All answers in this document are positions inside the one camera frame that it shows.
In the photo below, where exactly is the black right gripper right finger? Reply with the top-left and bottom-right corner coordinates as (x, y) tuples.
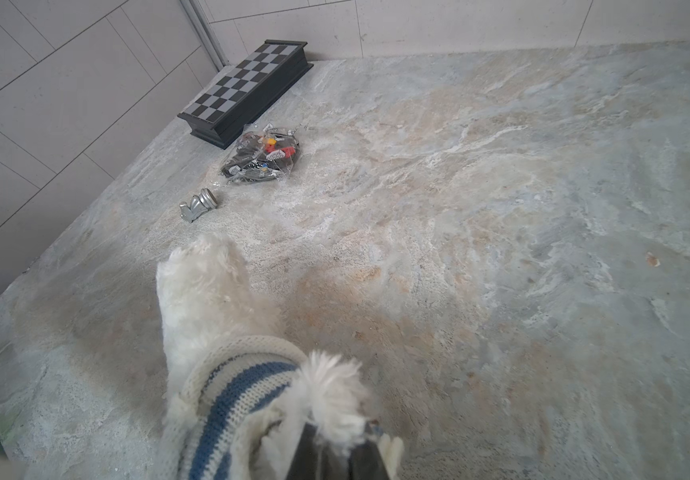
(348, 443), (390, 480)

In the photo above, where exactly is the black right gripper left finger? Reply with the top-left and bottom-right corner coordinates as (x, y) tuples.
(286, 423), (328, 480)

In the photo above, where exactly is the blue white striped shirt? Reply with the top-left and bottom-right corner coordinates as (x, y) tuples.
(152, 335), (306, 479)

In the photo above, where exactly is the white teddy bear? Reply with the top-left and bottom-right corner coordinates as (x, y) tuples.
(156, 234), (404, 479)

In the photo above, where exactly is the small silver chess piece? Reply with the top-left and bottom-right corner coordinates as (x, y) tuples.
(179, 187), (219, 223)

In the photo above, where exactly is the clear bag of toy bricks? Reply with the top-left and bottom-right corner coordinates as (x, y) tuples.
(221, 123), (301, 182)

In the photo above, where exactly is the folded black white chessboard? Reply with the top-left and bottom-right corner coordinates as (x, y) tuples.
(178, 40), (313, 149)

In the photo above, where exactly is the aluminium corner post left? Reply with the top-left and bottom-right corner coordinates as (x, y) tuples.
(179, 0), (226, 71)

